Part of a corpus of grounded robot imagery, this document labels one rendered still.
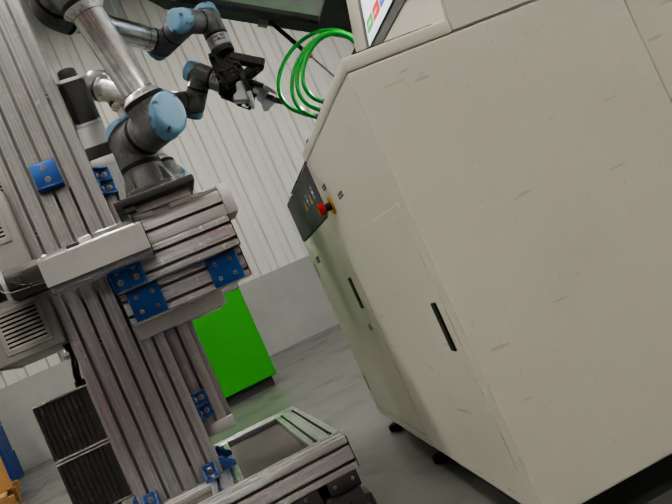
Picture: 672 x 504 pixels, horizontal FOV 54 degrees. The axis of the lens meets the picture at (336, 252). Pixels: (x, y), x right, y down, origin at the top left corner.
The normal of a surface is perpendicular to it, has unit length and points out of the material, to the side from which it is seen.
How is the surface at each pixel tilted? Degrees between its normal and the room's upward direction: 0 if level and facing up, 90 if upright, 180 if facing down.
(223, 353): 90
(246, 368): 90
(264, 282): 90
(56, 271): 90
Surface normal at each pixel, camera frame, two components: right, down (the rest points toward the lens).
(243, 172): 0.22, -0.13
